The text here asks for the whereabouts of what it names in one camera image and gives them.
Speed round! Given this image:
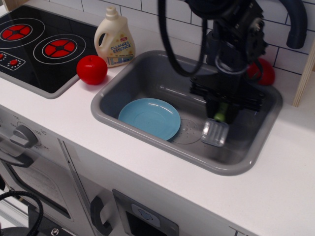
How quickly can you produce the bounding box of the red toy object behind sink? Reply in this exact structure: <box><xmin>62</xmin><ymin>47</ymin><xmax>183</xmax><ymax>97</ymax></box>
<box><xmin>247</xmin><ymin>58</ymin><xmax>275</xmax><ymax>86</ymax></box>

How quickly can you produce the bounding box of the grey oven knob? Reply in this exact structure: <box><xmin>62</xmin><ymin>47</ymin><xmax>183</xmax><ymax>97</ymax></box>
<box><xmin>9</xmin><ymin>125</ymin><xmax>38</xmax><ymax>148</ymax></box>

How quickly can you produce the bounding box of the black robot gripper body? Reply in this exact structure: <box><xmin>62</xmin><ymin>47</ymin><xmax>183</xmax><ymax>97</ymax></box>
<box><xmin>190</xmin><ymin>31</ymin><xmax>267</xmax><ymax>124</ymax></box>

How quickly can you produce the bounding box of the wooden side panel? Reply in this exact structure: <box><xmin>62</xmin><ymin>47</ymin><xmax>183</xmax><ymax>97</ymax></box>
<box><xmin>292</xmin><ymin>40</ymin><xmax>315</xmax><ymax>107</ymax></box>

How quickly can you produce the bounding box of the dark grey faucet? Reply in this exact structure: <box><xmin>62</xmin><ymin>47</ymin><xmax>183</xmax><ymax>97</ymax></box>
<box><xmin>280</xmin><ymin>0</ymin><xmax>308</xmax><ymax>49</ymax></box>

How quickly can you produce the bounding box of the black cable lower left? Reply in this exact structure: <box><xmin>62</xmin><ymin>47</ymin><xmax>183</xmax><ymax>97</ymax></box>
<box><xmin>0</xmin><ymin>190</ymin><xmax>44</xmax><ymax>236</ymax></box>

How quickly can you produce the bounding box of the blue plastic plate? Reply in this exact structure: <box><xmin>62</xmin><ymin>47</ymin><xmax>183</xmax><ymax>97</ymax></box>
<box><xmin>118</xmin><ymin>98</ymin><xmax>181</xmax><ymax>141</ymax></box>

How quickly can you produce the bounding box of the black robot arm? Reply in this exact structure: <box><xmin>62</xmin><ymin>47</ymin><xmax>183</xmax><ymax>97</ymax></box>
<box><xmin>189</xmin><ymin>0</ymin><xmax>267</xmax><ymax>124</ymax></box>

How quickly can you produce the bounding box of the red toy apple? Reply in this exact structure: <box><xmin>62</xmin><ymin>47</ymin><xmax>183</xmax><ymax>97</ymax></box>
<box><xmin>76</xmin><ymin>55</ymin><xmax>108</xmax><ymax>85</ymax></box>

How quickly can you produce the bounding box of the black braided cable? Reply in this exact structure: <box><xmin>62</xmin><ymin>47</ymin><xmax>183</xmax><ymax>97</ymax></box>
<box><xmin>158</xmin><ymin>0</ymin><xmax>210</xmax><ymax>77</ymax></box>

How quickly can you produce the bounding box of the grey oven door handle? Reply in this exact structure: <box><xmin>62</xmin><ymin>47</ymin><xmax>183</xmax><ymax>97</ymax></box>
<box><xmin>0</xmin><ymin>139</ymin><xmax>34</xmax><ymax>168</ymax></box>

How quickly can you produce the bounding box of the black toy stovetop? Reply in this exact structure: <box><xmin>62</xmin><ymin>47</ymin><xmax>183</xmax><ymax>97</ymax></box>
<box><xmin>0</xmin><ymin>5</ymin><xmax>96</xmax><ymax>99</ymax></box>

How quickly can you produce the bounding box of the cream cleanser bottle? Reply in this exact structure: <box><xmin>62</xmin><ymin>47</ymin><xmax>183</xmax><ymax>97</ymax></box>
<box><xmin>94</xmin><ymin>6</ymin><xmax>136</xmax><ymax>68</ymax></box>

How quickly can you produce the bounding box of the green handled grey spatula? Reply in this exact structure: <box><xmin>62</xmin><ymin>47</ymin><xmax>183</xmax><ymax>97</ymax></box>
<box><xmin>201</xmin><ymin>103</ymin><xmax>229</xmax><ymax>148</ymax></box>

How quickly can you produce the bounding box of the dark grey dishwasher handle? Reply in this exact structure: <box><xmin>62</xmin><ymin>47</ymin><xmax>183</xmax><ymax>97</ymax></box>
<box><xmin>90</xmin><ymin>196</ymin><xmax>113</xmax><ymax>236</ymax></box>

